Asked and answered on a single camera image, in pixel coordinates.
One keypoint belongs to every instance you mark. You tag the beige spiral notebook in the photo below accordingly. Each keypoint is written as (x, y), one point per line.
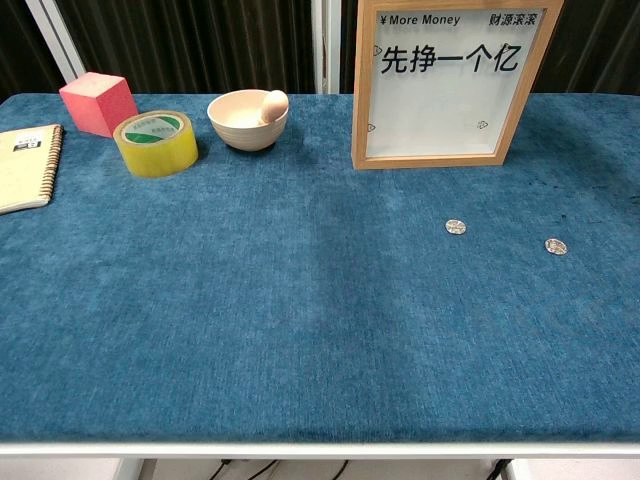
(20, 170)

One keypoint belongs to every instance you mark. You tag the grey partition post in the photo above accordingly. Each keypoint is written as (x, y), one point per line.
(60, 45)
(325, 45)

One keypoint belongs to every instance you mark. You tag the white table frame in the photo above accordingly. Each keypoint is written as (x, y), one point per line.
(320, 450)

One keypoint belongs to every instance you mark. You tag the blue table cloth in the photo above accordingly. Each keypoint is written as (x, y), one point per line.
(250, 300)

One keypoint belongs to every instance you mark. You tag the beige egg shaped toy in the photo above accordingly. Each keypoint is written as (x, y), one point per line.
(275, 105)

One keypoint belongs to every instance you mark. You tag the yellow packing tape roll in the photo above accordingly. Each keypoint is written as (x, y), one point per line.
(155, 157)

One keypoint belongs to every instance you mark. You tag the pink foam cube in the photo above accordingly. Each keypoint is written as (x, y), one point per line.
(95, 102)

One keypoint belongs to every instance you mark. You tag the beige ribbed bowl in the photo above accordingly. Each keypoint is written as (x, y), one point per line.
(245, 136)

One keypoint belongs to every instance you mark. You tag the wooden coin bank box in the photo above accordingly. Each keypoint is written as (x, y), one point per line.
(360, 100)

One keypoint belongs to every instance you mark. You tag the silver coin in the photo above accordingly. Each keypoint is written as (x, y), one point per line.
(555, 246)
(456, 227)

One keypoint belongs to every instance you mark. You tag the black pleated curtain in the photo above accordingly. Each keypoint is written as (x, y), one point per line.
(20, 45)
(200, 40)
(600, 45)
(348, 45)

